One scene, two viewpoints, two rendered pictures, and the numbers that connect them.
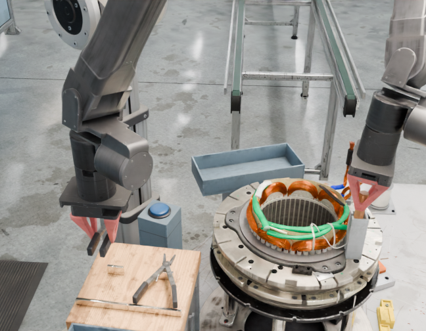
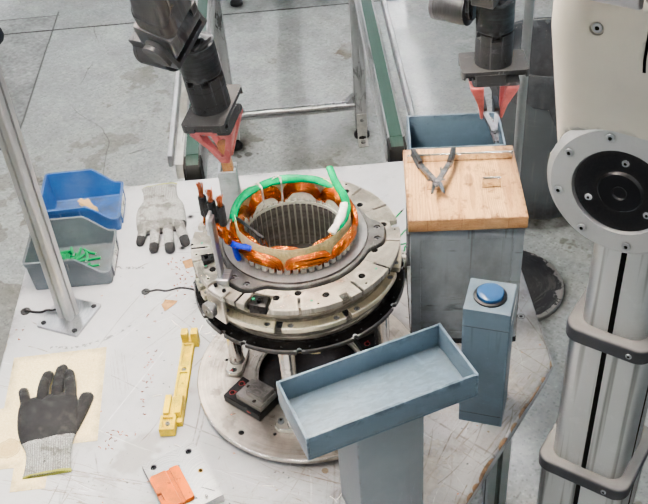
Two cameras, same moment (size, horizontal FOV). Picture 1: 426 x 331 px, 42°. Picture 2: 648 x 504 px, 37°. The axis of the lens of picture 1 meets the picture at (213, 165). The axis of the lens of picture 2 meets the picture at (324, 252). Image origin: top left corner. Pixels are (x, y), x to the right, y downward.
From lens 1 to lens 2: 1.98 m
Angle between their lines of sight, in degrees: 106
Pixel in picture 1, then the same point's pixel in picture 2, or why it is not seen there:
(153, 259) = (458, 204)
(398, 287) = (138, 468)
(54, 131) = not seen: outside the picture
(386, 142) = not seen: hidden behind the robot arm
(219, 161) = (431, 401)
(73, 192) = (514, 56)
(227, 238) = (376, 210)
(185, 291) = (411, 181)
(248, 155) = (379, 419)
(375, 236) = (201, 237)
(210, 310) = not seen: hidden behind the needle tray
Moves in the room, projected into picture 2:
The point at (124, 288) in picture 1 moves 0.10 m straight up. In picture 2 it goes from (474, 175) to (476, 125)
